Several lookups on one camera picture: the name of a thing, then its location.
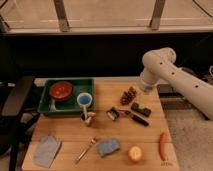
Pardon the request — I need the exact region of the blue sponge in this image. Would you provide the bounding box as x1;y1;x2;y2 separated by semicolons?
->
96;138;120;157

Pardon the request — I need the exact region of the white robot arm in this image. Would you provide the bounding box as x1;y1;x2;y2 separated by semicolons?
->
139;48;213;121

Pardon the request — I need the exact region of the brown grape bunch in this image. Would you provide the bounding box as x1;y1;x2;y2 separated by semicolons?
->
120;87;137;105

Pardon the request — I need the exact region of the blue and white cup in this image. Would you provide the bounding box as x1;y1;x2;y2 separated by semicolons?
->
77;92;93;107

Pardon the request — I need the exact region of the small wooden figurine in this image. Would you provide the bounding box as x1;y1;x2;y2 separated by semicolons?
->
81;106;96;126

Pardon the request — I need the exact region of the red bowl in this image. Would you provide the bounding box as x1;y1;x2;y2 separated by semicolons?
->
49;81;73;101

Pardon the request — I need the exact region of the black rectangular block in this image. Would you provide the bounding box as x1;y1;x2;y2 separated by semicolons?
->
131;103;151;117

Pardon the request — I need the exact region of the silver fork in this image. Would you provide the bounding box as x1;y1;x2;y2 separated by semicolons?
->
75;138;98;164

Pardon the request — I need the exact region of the green plastic bin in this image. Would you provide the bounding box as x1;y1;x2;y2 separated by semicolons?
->
38;78;94;116

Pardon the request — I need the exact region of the yellow red apple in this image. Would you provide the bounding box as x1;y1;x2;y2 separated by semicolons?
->
128;146;143;163

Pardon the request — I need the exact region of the red sausage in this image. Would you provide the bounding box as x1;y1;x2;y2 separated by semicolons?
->
159;132;167;161

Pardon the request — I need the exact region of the grey folded cloth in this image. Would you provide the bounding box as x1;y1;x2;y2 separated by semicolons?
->
33;135;61;168

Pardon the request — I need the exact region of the black office chair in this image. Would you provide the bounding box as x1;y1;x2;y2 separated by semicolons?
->
0;76;40;171

